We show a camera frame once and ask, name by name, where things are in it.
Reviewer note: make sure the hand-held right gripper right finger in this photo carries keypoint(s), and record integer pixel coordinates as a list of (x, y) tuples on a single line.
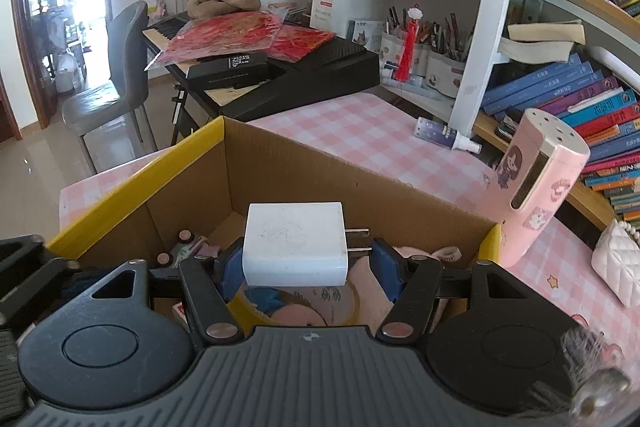
[(386, 272)]

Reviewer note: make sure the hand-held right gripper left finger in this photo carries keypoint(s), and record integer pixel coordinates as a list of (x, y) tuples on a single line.
[(231, 272)]

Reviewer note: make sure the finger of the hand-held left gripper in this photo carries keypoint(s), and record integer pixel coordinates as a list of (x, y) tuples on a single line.
[(35, 287), (20, 248)]

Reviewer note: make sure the pink plush toy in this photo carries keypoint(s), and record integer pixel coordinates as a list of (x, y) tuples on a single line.
[(300, 316), (367, 303)]

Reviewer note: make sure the small red white box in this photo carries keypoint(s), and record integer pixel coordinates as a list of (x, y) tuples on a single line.
[(180, 313)]

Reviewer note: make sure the white power adapter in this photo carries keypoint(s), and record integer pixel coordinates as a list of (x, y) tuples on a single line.
[(295, 242)]

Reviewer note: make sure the yellow cardboard box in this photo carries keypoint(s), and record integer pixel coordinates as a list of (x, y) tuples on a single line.
[(300, 167)]

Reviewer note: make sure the pink checkered tablecloth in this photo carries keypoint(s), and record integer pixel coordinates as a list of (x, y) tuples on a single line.
[(350, 132)]

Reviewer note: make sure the small purple spray bottle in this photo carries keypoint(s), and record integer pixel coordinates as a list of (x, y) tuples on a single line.
[(440, 131)]

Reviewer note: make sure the black keyboard stand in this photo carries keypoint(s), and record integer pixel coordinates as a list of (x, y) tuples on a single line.
[(182, 117)]

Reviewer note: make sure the pink cylindrical dispenser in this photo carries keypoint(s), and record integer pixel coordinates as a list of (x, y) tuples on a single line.
[(545, 187)]

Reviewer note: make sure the white pen holder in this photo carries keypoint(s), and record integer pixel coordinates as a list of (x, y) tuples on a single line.
[(445, 77), (400, 57)]

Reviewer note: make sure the black electronic keyboard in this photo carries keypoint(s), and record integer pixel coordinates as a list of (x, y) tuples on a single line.
[(310, 82)]

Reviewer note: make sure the grey chair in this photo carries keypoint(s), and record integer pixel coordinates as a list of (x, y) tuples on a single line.
[(125, 57)]

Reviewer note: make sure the red tassel ornament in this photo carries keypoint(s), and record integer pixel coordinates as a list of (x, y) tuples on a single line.
[(407, 47)]

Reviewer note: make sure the white quilted purse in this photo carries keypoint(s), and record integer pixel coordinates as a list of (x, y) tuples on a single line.
[(620, 264)]

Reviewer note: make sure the small blue white box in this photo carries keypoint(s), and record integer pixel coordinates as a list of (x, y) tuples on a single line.
[(365, 36)]

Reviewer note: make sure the red plastic packet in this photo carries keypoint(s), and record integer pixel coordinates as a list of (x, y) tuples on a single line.
[(220, 34)]

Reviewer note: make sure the white box red label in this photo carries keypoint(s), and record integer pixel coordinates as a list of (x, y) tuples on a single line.
[(322, 9)]

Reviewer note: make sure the beige lying books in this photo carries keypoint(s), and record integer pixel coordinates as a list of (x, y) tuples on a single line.
[(545, 39)]

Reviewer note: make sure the white wooden bookshelf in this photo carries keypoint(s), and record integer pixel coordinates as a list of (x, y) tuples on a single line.
[(492, 7)]

